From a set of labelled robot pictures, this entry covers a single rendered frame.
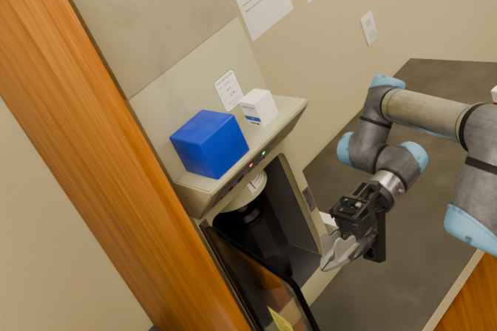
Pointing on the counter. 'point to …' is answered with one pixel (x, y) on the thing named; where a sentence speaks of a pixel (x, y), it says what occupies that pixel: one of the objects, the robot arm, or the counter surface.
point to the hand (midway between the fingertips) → (327, 268)
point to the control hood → (196, 193)
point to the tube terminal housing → (208, 63)
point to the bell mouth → (254, 188)
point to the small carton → (259, 107)
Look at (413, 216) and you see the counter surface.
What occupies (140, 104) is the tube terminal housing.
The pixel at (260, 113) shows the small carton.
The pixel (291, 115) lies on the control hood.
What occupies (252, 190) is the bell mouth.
